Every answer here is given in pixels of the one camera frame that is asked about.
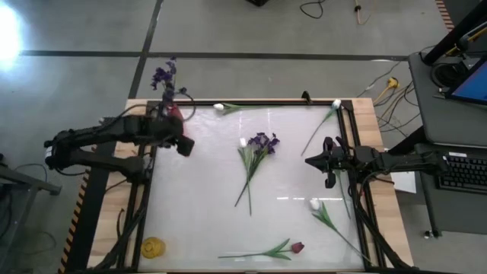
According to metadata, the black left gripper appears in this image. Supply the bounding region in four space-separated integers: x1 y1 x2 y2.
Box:
159 116 196 158

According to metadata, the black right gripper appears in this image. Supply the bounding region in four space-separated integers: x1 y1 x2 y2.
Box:
304 135 358 190

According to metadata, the red glass vase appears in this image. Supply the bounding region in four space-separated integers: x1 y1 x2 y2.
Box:
167 105 186 136

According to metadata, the white tulip with green stem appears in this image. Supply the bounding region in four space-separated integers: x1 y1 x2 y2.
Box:
308 198 376 266
237 137 255 217
212 101 281 116
300 98 342 157

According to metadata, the purple artificial flower bunch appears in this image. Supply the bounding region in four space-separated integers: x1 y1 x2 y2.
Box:
234 132 281 209

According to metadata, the purple artificial flower stem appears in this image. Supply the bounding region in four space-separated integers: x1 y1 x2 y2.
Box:
151 56 179 111

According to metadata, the white paper sheet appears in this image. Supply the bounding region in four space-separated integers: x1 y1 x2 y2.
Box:
390 170 418 195

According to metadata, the grey cart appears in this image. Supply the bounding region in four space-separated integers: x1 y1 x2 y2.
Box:
408 51 487 148

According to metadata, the black mat with striped edge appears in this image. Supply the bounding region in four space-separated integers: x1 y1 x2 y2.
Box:
434 0 457 32
56 140 117 274

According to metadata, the black keyboard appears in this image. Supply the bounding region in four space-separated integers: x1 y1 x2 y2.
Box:
435 151 487 196

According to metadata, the laptop with blue screen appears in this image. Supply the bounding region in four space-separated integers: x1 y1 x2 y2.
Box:
445 56 487 107

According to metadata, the grey metal table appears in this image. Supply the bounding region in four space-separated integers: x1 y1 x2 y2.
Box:
0 151 64 274

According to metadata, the black table frame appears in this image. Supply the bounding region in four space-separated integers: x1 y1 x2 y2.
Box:
113 98 419 274

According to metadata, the yellow plug with cable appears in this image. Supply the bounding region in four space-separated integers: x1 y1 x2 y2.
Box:
372 76 400 106

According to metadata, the black looped floor cable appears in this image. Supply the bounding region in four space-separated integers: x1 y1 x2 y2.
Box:
299 0 326 21

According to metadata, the black cable coil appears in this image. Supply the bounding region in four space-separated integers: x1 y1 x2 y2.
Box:
431 56 464 89

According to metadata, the black upright frame post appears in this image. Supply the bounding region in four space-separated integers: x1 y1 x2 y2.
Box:
422 0 487 66

